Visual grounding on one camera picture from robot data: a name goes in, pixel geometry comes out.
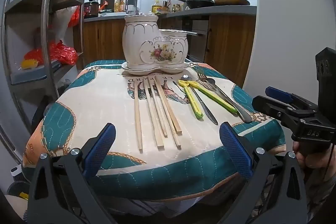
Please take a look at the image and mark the short yellow-green plastic tool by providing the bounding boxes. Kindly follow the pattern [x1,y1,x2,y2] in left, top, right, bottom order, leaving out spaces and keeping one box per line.
[178,79,204,120]

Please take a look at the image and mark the person's right forearm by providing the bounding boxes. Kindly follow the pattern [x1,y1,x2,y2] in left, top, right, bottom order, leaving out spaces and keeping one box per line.
[302,166,336,214]

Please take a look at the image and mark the printed quilted tablecloth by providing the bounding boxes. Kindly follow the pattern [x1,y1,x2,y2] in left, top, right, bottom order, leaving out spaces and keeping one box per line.
[22,59,286,199]

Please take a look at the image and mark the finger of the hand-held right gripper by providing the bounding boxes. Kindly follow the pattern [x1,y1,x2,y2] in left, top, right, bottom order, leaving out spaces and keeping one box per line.
[265,87,319,115]
[252,95,300,126]

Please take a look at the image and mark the dark red pressure cooker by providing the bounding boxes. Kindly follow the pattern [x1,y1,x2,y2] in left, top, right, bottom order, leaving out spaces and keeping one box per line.
[84,0,100,18]

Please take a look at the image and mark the black wok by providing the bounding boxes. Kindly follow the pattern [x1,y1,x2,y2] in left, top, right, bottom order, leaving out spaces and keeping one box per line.
[169,0,215,10]

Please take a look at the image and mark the yellow object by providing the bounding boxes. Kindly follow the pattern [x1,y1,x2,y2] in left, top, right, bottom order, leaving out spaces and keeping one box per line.
[21,59,40,70]

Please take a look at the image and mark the steel spoon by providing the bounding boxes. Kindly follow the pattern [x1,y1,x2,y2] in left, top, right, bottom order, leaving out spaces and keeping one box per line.
[207,78,253,124]

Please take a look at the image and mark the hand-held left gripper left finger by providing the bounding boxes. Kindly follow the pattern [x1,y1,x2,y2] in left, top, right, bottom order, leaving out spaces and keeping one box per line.
[26,123,117,224]

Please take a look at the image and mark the white floral ceramic utensil holder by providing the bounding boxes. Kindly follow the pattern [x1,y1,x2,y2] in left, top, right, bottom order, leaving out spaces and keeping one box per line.
[122,14,189,70]

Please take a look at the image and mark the white plastic bag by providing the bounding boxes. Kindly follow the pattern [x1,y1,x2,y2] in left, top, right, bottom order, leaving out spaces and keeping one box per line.
[51,5,79,42]

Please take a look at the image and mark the hanging red plastic bag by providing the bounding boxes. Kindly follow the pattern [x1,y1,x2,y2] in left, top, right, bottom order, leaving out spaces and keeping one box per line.
[68,5,80,28]

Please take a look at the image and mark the metal shelf rack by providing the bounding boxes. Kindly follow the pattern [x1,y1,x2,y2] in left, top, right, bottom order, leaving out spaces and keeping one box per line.
[0,0,91,161]

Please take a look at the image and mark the crumpled red plastic bag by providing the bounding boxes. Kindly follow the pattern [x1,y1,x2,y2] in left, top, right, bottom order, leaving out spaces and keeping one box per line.
[24,40,79,65]

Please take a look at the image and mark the grey kitchen countertop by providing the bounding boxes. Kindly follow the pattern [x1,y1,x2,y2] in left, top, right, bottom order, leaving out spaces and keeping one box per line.
[83,5,257,22]

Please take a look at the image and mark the white ceramic holder saucer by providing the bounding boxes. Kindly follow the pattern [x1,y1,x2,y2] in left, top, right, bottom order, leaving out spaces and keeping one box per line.
[121,61,189,75]

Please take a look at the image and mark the person's right hand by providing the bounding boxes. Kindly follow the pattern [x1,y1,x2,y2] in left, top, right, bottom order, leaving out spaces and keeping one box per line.
[292,140,336,169]

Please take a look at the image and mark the long yellow-green plastic tool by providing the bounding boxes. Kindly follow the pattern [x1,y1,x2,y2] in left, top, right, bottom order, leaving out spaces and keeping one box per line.
[188,80,238,114]

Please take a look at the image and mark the wooden base cabinets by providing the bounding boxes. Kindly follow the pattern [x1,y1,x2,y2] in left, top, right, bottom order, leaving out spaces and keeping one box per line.
[73,15,256,86]

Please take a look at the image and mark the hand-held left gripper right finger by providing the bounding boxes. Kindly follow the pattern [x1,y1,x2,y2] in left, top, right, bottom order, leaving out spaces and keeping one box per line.
[219,122,308,224]

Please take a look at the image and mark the built-in oven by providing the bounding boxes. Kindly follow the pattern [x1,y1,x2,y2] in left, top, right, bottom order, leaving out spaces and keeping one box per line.
[188,20,210,63]

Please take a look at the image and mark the steel fork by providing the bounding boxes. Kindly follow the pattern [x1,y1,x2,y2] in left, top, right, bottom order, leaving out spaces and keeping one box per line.
[197,72,247,122]

